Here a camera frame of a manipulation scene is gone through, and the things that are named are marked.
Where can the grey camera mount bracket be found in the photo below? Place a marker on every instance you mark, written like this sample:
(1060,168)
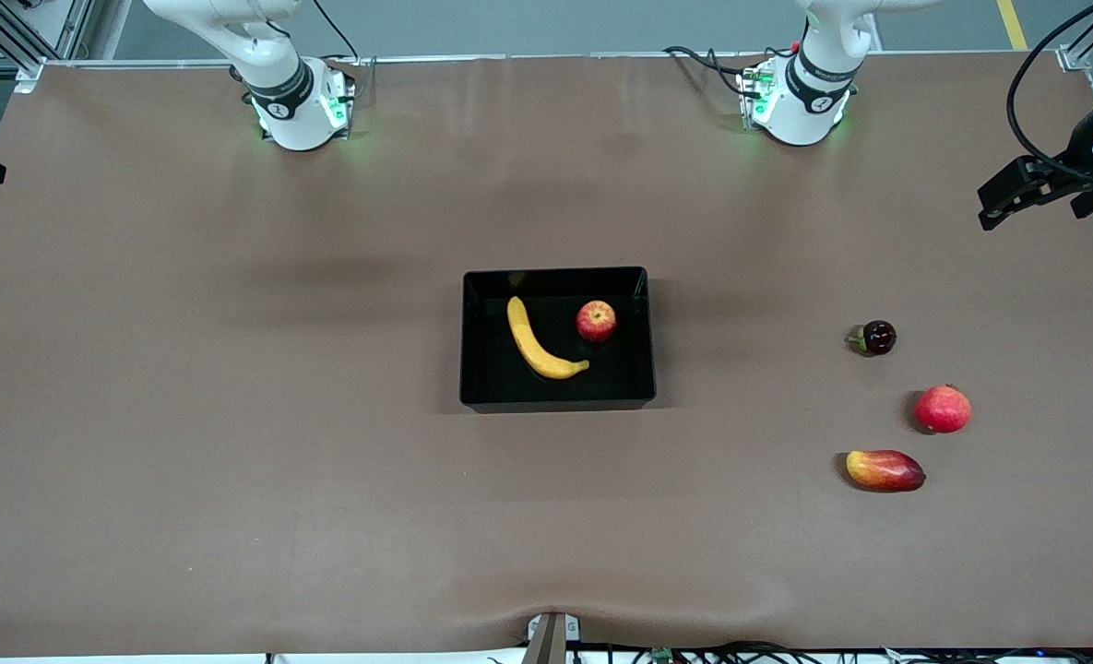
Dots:
(546,646)

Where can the black plastic box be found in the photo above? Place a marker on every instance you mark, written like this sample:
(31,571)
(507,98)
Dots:
(601,387)

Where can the yellow banana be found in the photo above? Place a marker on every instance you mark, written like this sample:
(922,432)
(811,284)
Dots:
(532,346)

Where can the brown table mat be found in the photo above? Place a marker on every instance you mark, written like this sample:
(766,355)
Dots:
(546,516)

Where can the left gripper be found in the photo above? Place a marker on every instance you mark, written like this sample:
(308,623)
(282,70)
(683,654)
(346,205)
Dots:
(1080,145)

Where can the silver table edge rail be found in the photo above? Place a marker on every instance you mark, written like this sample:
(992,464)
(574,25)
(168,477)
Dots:
(601,55)

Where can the red yellow mango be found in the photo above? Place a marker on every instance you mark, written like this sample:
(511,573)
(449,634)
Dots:
(883,470)

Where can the dark purple mangosteen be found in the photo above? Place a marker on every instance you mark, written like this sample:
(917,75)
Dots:
(878,337)

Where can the aluminium frame beside right arm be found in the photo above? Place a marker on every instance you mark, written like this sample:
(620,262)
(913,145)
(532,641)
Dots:
(20,51)

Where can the red pomegranate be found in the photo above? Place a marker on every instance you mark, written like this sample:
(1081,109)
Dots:
(943,410)

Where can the red yellow apple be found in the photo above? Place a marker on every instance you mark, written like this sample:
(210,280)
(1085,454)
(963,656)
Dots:
(596,321)

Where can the small green circuit board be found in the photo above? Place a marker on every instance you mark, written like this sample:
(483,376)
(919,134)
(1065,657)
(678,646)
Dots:
(661,655)

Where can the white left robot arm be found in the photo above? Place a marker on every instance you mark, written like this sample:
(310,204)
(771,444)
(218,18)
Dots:
(800,111)

